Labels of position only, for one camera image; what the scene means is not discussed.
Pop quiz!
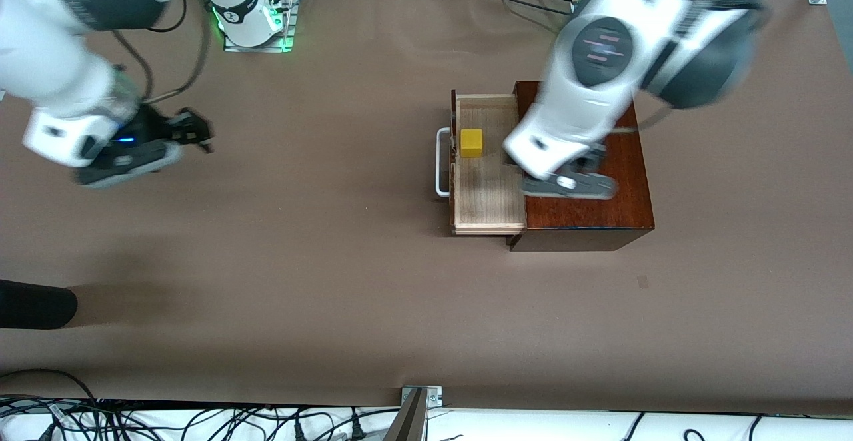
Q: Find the wooden drawer with white handle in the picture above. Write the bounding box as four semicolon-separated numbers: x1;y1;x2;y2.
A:
435;89;528;236

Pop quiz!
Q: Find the dark brown wooden cabinet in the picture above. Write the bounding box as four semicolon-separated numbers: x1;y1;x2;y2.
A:
510;80;656;252

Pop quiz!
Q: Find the brown paper table cover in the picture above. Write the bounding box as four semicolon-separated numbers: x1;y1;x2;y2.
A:
0;0;853;416

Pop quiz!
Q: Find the black cylinder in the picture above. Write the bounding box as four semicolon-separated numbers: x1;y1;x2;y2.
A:
0;280;79;330

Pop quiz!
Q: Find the grey aluminium profile bar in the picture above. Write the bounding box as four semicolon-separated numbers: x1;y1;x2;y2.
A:
383;389;428;441

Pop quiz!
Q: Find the black cable with metal tip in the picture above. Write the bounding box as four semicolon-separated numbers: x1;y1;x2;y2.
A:
143;28;213;103

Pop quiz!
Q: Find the long black table cable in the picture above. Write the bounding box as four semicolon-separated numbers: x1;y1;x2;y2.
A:
466;0;575;17

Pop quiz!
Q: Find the black cable loop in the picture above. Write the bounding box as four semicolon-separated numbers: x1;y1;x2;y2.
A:
0;369;101;441

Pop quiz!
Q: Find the silver metal bracket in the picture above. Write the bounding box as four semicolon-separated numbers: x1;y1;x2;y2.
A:
401;386;443;407

